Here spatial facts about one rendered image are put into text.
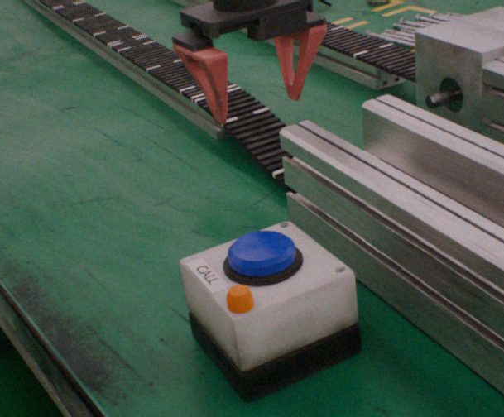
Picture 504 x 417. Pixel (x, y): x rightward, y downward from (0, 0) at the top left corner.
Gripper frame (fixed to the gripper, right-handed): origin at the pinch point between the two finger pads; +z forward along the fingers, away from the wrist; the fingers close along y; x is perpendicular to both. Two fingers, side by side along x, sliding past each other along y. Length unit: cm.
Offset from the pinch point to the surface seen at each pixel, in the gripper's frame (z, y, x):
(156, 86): 4.1, -0.6, 23.1
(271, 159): 3.4, -1.9, -5.0
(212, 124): 4.2, -1.2, 7.9
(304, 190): 0.4, -6.1, -17.1
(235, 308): -1.2, -18.3, -28.9
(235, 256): -2.1, -16.4, -25.6
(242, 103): 1.9, 1.1, 5.2
